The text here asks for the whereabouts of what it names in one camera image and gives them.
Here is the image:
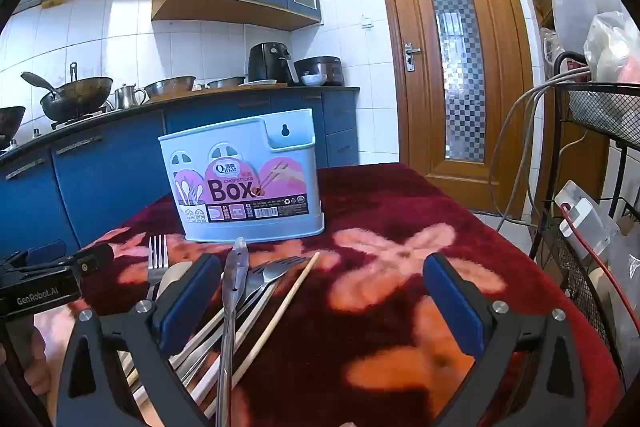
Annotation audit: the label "black air fryer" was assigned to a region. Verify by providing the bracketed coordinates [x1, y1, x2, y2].
[248, 43, 300, 84]

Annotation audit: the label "steel spoon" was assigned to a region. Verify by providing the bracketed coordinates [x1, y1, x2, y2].
[177, 264, 268, 385]

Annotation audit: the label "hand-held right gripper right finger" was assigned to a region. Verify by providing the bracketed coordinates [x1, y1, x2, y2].
[422, 253, 608, 427]

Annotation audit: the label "red floral blanket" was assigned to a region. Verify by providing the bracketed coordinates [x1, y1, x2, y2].
[45, 162, 623, 427]

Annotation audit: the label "steel fork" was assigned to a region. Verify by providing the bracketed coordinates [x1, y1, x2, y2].
[169, 256, 312, 373]

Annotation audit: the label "clear plastic bag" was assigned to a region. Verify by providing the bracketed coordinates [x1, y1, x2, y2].
[584, 11, 640, 84]

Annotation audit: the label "wooden door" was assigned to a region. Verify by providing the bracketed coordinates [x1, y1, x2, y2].
[372, 0, 533, 220]

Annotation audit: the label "dark countertop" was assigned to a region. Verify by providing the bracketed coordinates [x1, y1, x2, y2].
[0, 86, 361, 158]

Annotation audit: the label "white spoon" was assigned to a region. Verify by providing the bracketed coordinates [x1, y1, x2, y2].
[159, 261, 194, 303]

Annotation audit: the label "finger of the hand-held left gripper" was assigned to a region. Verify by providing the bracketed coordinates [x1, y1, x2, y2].
[0, 241, 68, 273]
[64, 243, 116, 279]

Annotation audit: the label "steel mixing bowl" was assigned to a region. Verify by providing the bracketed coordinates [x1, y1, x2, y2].
[144, 76, 197, 100]

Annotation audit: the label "dark rice cooker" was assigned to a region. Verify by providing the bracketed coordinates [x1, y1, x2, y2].
[294, 56, 345, 88]

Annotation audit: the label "black wok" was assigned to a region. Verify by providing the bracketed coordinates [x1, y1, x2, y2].
[40, 62, 115, 122]

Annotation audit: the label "light blue utensil holder box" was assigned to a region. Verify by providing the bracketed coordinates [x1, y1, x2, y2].
[158, 108, 326, 242]

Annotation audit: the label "grey cables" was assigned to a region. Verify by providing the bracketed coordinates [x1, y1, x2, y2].
[487, 67, 593, 233]

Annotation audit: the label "metal door handle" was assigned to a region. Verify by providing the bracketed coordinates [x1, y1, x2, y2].
[403, 43, 422, 72]

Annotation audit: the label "wooden chopstick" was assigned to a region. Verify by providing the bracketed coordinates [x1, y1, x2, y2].
[231, 251, 321, 390]

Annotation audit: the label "white fork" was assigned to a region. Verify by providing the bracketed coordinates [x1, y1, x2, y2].
[148, 234, 170, 303]

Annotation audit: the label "black wire rack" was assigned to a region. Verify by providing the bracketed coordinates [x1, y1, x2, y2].
[530, 52, 640, 388]

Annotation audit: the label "wooden cutting board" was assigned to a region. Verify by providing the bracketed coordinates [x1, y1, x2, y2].
[147, 82, 290, 102]

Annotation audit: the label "gas stove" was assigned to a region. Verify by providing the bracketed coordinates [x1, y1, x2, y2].
[50, 107, 113, 130]

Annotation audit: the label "steel kettle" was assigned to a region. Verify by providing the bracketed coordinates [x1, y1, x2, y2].
[114, 84, 148, 110]

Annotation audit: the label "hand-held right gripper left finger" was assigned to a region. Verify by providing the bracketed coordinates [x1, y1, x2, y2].
[55, 252, 223, 427]

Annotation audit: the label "red cable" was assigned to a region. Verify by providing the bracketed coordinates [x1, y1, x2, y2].
[560, 204, 640, 343]

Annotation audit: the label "white power strip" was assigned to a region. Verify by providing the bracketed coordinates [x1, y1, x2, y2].
[554, 179, 618, 258]

